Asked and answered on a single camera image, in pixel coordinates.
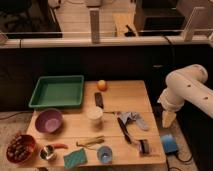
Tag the white horizontal rail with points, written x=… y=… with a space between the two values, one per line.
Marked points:
x=104 y=41

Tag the black rectangular block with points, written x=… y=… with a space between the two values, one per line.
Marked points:
x=99 y=100

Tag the black brush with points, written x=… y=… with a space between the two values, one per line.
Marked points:
x=144 y=146

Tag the red bowl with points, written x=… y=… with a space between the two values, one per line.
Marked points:
x=20 y=149

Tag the blue tape roll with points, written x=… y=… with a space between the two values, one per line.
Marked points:
x=169 y=144

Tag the white angled post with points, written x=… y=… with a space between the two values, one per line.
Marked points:
x=188 y=31

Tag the green plastic tray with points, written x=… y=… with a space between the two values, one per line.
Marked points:
x=58 y=91

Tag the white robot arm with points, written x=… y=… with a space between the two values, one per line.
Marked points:
x=185 y=84

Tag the orange fruit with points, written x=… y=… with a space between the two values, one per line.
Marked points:
x=102 y=85

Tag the teal sponge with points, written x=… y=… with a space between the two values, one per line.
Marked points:
x=75 y=158

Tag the small metal cup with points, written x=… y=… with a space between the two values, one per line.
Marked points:
x=47 y=153

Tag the black-handled utensil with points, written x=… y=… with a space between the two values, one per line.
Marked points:
x=124 y=130

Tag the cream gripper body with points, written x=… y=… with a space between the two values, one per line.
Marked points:
x=167 y=118

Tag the purple bowl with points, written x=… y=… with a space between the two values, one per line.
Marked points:
x=49 y=120

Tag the white cup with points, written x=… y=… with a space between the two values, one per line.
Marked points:
x=95 y=115

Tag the white vertical post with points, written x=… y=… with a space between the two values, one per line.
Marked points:
x=94 y=21

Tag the yellow-green banana peel toy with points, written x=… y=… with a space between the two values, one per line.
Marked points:
x=90 y=141

